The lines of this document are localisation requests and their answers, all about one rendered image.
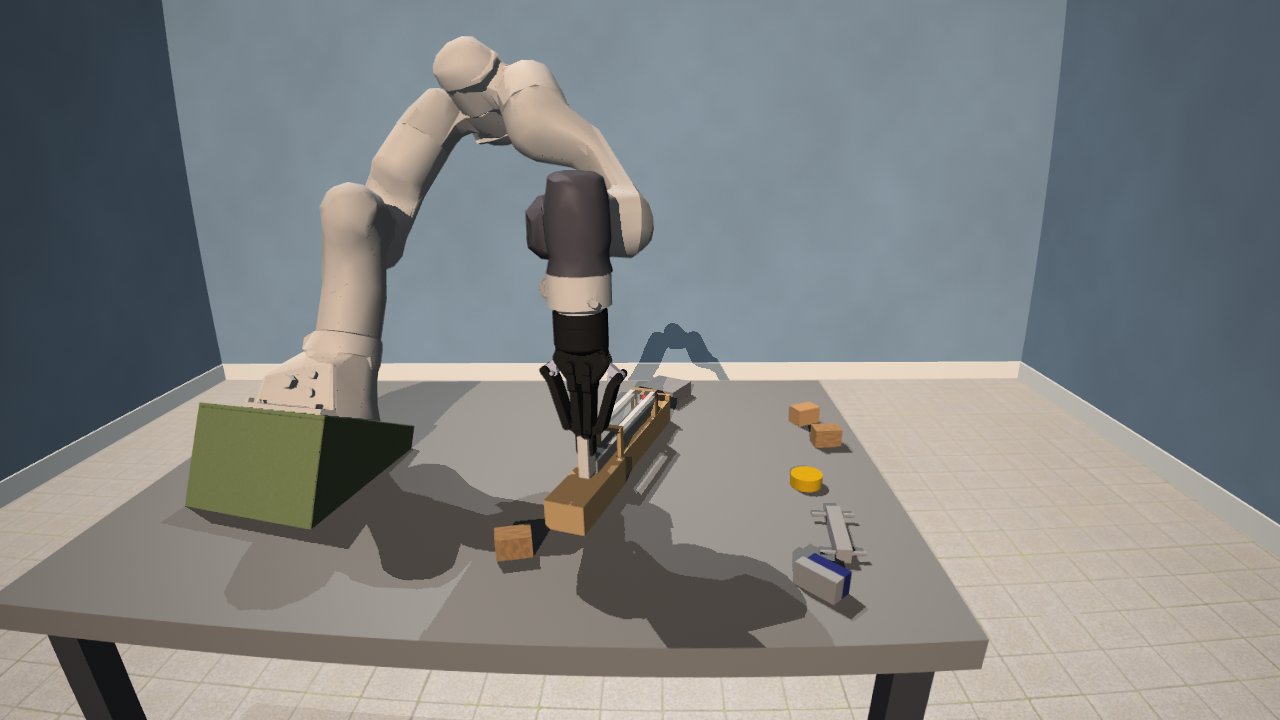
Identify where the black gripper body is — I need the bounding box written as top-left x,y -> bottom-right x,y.
552,307 -> 612,386

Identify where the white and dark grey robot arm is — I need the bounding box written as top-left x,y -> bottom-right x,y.
241,36 -> 654,421

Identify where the yellow short cylinder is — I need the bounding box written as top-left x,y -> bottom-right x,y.
790,466 -> 823,492

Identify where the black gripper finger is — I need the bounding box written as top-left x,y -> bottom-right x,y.
539,360 -> 584,478
581,361 -> 628,479

